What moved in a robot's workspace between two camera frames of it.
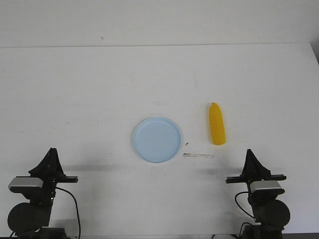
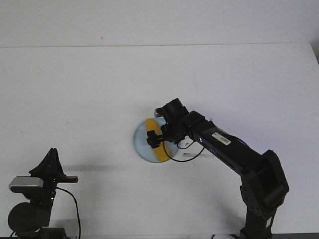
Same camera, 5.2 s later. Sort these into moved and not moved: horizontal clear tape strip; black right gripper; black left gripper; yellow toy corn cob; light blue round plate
Moved: black right gripper; yellow toy corn cob
Not moved: light blue round plate; horizontal clear tape strip; black left gripper
